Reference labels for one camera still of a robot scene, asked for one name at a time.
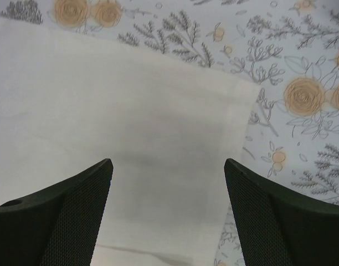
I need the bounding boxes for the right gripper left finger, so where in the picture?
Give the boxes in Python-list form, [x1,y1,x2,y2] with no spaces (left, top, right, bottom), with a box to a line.
[0,158,113,265]

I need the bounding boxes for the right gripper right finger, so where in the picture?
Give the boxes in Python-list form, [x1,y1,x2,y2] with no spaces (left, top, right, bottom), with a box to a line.
[224,158,339,265]

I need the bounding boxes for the white t shirt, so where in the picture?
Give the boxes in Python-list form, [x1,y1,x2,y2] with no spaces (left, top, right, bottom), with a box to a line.
[0,18,260,265]

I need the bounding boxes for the floral table mat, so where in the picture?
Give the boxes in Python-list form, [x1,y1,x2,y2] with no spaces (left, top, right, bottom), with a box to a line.
[0,1,339,265]

